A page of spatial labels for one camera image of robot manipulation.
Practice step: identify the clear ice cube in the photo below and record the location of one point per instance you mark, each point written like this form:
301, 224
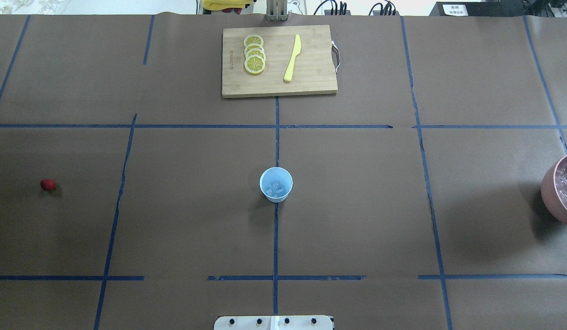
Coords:
270, 192
278, 187

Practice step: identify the red strawberry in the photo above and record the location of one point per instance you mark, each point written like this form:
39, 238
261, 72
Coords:
48, 184

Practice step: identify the light blue plastic cup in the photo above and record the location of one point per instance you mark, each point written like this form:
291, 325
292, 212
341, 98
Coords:
276, 174

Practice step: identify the pink bowl of ice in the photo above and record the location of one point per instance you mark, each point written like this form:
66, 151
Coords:
554, 190

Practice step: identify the yellow plastic knife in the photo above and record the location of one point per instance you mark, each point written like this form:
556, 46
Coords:
296, 50

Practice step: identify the bamboo cutting board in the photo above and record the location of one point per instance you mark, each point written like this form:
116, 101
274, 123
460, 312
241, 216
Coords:
314, 71

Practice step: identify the lemon slice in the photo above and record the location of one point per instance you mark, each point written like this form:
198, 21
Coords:
253, 46
254, 66
255, 55
253, 39

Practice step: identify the yellow cloth bag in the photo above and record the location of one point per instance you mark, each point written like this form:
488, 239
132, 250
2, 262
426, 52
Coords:
219, 5

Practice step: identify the aluminium frame post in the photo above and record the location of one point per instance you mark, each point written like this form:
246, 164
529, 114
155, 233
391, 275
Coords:
276, 10

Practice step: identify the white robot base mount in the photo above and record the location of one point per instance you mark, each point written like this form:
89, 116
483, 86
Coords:
275, 322

